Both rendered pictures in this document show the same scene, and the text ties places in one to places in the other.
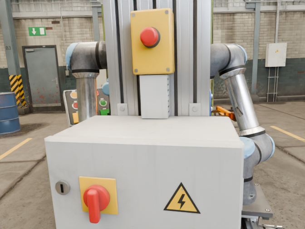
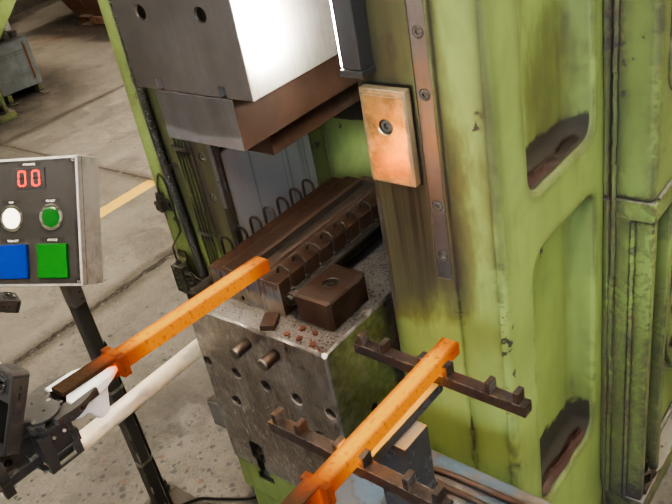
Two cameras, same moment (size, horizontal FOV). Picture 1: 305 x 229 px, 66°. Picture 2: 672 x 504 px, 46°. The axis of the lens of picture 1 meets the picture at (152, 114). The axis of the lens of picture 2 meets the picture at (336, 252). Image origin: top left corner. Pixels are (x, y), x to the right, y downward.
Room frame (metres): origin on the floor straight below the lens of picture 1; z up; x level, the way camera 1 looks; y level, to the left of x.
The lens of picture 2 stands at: (1.13, -1.13, 1.80)
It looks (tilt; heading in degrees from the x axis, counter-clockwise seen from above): 31 degrees down; 46
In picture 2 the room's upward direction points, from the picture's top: 11 degrees counter-clockwise
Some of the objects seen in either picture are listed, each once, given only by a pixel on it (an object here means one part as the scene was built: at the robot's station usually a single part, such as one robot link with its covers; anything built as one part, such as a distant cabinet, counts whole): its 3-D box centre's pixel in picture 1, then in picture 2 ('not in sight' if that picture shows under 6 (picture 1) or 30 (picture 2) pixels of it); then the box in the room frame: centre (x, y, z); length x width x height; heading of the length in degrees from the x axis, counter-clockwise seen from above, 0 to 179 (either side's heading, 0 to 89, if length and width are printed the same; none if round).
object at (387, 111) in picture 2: not in sight; (390, 136); (2.06, -0.36, 1.27); 0.09 x 0.02 x 0.17; 92
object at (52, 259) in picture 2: (105, 114); (53, 260); (1.75, 0.36, 1.01); 0.07 x 0.05 x 0.07; 117
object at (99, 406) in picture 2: not in sight; (98, 398); (1.48, -0.26, 1.11); 0.09 x 0.03 x 0.06; 179
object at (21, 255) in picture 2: not in sight; (14, 261); (1.70, 0.45, 1.01); 0.07 x 0.05 x 0.07; 117
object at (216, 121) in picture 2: not in sight; (276, 76); (2.13, -0.05, 1.32); 0.42 x 0.20 x 0.10; 2
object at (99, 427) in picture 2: not in sight; (149, 387); (1.82, 0.29, 0.62); 0.44 x 0.05 x 0.05; 2
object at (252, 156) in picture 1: (238, 156); not in sight; (0.88, -0.34, 0.98); 0.13 x 0.12 x 0.14; 128
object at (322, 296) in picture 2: not in sight; (333, 296); (1.98, -0.23, 0.95); 0.12 x 0.08 x 0.06; 2
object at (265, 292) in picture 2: not in sight; (310, 235); (2.13, -0.05, 0.96); 0.42 x 0.20 x 0.09; 2
